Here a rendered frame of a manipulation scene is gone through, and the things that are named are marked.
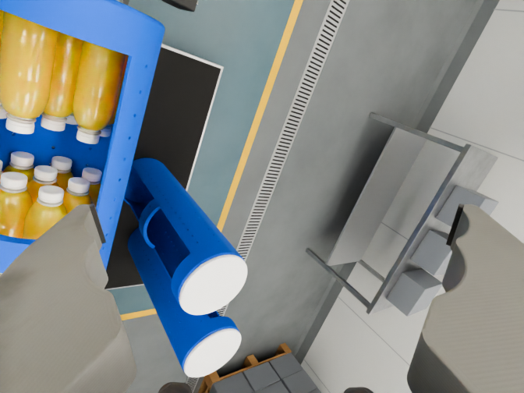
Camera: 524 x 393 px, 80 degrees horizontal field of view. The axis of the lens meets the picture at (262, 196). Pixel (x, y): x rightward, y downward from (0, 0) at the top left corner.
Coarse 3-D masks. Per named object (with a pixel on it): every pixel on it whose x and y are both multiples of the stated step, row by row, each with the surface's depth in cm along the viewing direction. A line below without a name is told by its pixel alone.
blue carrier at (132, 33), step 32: (0, 0) 39; (32, 0) 40; (64, 0) 40; (96, 0) 42; (64, 32) 42; (96, 32) 44; (128, 32) 47; (160, 32) 53; (128, 64) 50; (128, 96) 52; (0, 128) 63; (128, 128) 56; (96, 160) 74; (128, 160) 60; (0, 256) 52
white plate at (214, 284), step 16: (224, 256) 112; (192, 272) 107; (208, 272) 111; (224, 272) 116; (240, 272) 121; (192, 288) 110; (208, 288) 115; (224, 288) 120; (240, 288) 126; (192, 304) 114; (208, 304) 119; (224, 304) 125
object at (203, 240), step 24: (144, 168) 160; (144, 192) 180; (168, 192) 143; (144, 216) 137; (168, 216) 129; (192, 216) 129; (168, 240) 156; (192, 240) 117; (216, 240) 118; (168, 264) 139; (192, 264) 109
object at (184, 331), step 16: (144, 240) 180; (144, 256) 172; (144, 272) 168; (160, 272) 160; (160, 288) 155; (160, 304) 151; (176, 304) 145; (176, 320) 140; (192, 320) 137; (208, 320) 137; (224, 320) 140; (176, 336) 137; (192, 336) 132; (176, 352) 136
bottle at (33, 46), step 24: (24, 24) 46; (24, 48) 47; (48, 48) 50; (0, 72) 49; (24, 72) 49; (48, 72) 51; (0, 96) 50; (24, 96) 50; (48, 96) 54; (24, 120) 53
